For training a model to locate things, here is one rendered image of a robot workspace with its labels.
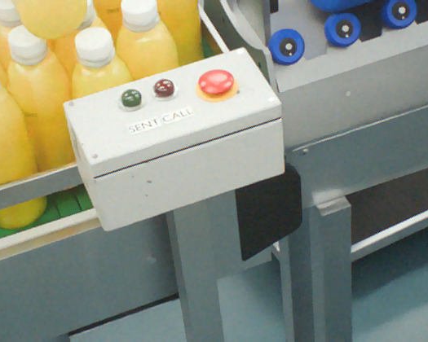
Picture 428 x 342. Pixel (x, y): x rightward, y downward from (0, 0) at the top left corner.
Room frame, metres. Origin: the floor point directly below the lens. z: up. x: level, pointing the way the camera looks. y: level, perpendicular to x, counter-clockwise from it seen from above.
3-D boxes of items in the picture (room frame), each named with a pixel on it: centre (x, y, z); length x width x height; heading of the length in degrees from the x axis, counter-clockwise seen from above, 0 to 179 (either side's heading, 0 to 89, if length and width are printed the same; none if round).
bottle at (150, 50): (1.00, 0.03, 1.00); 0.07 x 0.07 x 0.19
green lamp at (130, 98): (0.85, 0.05, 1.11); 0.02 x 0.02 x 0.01
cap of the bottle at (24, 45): (0.97, 0.16, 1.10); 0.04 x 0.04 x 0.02
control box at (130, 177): (0.84, 0.01, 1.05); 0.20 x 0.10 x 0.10; 105
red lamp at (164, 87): (0.86, 0.02, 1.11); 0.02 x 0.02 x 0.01
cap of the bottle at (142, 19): (1.00, 0.03, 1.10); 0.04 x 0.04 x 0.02
